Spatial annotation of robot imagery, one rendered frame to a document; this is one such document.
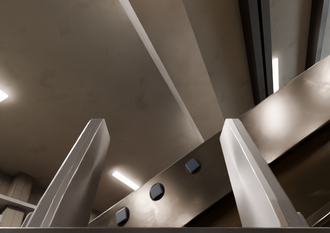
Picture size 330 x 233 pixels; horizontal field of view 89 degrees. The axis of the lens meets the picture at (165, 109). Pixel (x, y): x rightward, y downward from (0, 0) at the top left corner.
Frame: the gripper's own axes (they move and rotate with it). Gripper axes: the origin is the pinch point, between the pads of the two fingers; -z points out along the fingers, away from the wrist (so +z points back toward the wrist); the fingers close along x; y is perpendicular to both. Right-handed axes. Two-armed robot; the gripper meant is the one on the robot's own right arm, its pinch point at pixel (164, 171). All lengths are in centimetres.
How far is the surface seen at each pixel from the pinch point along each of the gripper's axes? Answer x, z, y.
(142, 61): 43, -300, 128
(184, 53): -25, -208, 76
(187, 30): -28, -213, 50
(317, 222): -35, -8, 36
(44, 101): 207, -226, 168
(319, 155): -47, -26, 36
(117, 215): 18, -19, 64
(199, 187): -12, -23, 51
